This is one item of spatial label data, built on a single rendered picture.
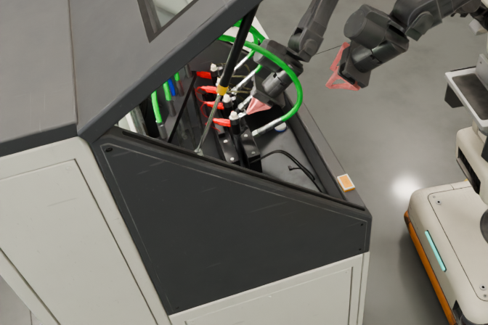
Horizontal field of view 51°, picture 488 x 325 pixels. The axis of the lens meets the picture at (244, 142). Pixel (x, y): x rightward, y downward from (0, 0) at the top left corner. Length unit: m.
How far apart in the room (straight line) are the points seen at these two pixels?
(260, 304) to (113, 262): 0.50
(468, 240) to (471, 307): 0.28
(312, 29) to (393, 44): 0.34
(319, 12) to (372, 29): 0.36
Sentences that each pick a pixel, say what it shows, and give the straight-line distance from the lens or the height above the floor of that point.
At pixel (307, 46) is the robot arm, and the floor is 1.30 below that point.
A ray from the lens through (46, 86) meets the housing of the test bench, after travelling 1.02.
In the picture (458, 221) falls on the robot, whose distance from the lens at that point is 2.26.
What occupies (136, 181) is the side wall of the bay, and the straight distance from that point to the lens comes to 1.02.
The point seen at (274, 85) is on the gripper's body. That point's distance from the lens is 1.35.
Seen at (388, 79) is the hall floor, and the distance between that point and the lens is 3.33.
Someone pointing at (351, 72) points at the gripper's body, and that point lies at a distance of 1.09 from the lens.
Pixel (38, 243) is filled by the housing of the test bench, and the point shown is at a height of 1.22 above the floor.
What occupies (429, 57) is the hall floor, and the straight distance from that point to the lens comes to 3.54.
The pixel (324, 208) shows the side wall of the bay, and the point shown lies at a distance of 1.26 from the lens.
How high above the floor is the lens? 2.05
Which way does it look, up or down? 44 degrees down
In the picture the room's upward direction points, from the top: 9 degrees counter-clockwise
